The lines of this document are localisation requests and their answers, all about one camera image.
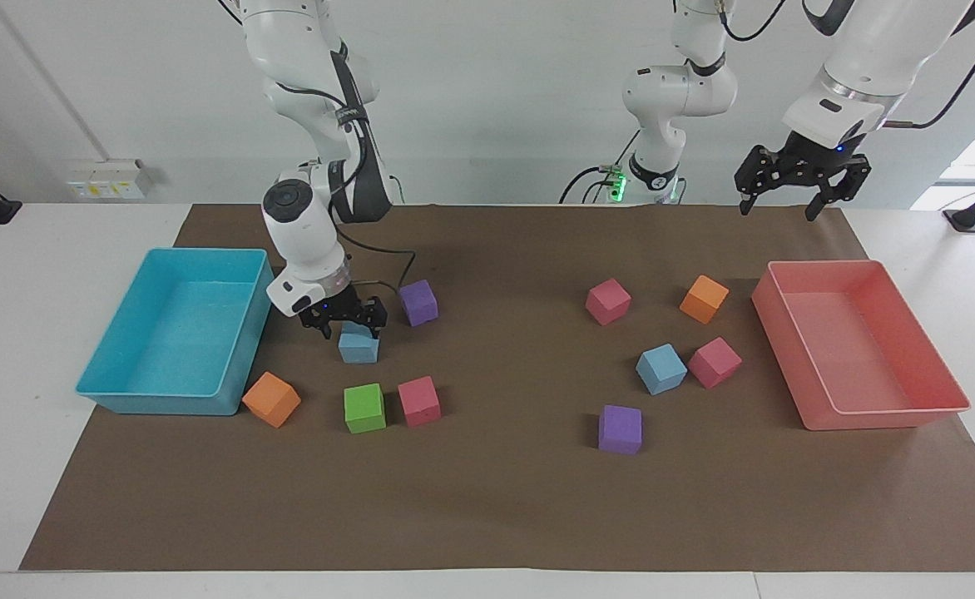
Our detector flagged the purple foam block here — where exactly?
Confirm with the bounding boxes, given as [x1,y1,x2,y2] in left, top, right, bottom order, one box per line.
[398,279,440,328]
[597,404,644,456]

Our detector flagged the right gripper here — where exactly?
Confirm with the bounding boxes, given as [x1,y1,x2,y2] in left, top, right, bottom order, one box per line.
[299,287,389,340]

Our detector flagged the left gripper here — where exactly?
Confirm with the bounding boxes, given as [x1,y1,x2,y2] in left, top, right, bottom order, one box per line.
[734,131,873,223]

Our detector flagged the white wall socket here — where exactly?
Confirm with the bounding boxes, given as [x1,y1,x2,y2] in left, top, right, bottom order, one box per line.
[66,157,153,201]

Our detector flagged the blue foam block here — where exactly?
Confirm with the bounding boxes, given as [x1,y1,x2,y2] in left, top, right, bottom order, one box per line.
[636,343,689,396]
[338,322,381,366]

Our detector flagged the blue plastic tray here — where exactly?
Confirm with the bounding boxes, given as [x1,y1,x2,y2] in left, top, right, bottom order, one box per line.
[75,247,275,417]

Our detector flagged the pink plastic tray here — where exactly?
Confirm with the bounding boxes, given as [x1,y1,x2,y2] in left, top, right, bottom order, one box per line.
[750,259,973,433]

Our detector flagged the pink foam block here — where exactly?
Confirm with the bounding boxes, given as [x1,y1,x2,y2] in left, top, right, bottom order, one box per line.
[584,277,632,327]
[687,336,744,390]
[397,375,442,428]

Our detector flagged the orange foam block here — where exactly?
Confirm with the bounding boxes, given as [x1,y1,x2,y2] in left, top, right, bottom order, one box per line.
[678,275,730,325]
[241,371,302,429]

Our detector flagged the black cable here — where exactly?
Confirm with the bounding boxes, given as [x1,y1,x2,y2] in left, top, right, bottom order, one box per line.
[719,0,789,42]
[882,0,975,131]
[558,127,643,205]
[331,223,418,292]

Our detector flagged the green foam block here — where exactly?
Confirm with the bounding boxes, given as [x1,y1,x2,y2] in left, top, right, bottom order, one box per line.
[343,383,388,435]

